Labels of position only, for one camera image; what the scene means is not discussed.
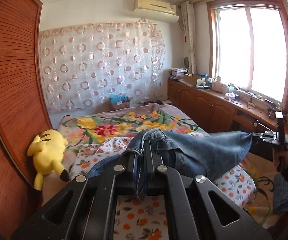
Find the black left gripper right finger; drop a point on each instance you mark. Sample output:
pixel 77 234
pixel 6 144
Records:
pixel 161 179

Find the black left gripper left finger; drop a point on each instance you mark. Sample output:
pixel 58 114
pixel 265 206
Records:
pixel 118 173

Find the blue denim jeans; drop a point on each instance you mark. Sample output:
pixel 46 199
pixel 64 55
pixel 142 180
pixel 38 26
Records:
pixel 211 156

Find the right hand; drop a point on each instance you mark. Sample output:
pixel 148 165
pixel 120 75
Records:
pixel 277 154

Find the orange print bed sheet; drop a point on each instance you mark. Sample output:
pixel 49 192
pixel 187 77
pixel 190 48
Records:
pixel 195 207

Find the floral pink blanket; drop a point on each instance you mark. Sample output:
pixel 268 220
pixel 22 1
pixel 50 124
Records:
pixel 127 122

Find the folded dark denim garment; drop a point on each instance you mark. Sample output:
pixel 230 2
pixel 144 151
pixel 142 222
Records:
pixel 280 194

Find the wooden sideboard cabinet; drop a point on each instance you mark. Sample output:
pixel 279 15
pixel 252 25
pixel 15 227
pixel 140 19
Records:
pixel 213 113

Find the white plastic jug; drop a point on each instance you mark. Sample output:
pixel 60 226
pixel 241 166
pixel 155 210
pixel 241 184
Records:
pixel 217 84

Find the yellow plush toy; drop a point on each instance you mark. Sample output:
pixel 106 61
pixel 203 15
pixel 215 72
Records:
pixel 47 152

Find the wooden framed window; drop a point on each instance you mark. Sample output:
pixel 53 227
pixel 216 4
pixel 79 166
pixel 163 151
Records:
pixel 213 6

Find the cardboard box on cabinet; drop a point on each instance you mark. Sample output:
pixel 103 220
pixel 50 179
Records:
pixel 194 79

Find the stack of books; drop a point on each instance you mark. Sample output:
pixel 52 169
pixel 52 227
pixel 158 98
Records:
pixel 177 73

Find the circle pattern sheer curtain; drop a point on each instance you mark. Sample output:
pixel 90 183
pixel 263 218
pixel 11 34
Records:
pixel 82 65

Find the wooden louvered wardrobe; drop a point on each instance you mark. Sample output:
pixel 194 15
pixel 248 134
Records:
pixel 22 110

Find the white wall air conditioner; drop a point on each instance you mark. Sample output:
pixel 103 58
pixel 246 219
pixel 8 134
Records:
pixel 156 10

